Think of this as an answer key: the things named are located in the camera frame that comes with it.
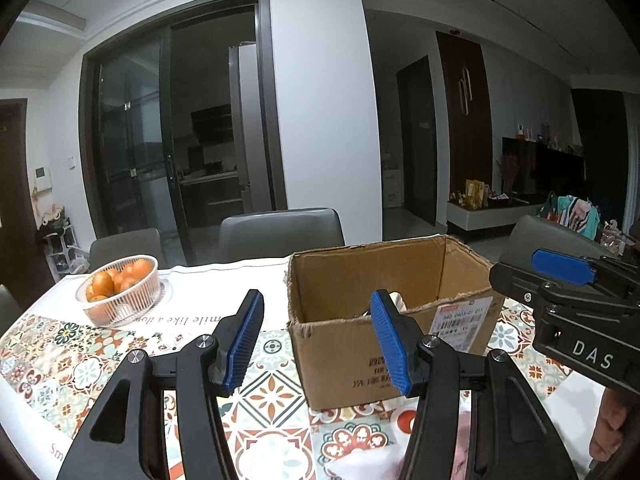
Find dark interior door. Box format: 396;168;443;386
396;55;438;226

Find brown cardboard box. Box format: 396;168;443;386
286;234;507;411

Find black television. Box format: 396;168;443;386
501;136;538;196

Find silver refrigerator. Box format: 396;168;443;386
228;42;268;213

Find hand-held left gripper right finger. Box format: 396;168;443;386
370;289;581;480

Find yellow gift bags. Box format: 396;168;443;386
465;179;490;208

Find white tv stand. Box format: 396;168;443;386
446;195;546;243

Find tall dark wooden cabinet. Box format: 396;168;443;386
435;31;493;201

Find person's right hand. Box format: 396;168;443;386
590;387;628;463

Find dark framed sliding glass door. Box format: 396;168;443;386
80;0;288;266

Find white soft item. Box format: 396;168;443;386
360;290;408;318

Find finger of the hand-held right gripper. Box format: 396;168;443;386
531;248;640;293
489;261;640;307

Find pile of oranges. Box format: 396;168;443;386
85;258;153;326

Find black range hood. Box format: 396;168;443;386
191;105;233;143

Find white plastic fruit basket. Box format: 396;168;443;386
75;255;162;328

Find white hallway box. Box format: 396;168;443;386
382;167;403;209

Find dark wooden door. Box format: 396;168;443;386
0;98;56;301

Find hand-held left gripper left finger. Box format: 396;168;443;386
56;289;265;480

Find grey dining chair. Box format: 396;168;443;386
0;285;23;336
89;228;168;273
218;207;346;263
507;215;621;271

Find white shoe rack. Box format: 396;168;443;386
35;205;91;281

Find colourful clothes pile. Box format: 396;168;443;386
537;192;601;241

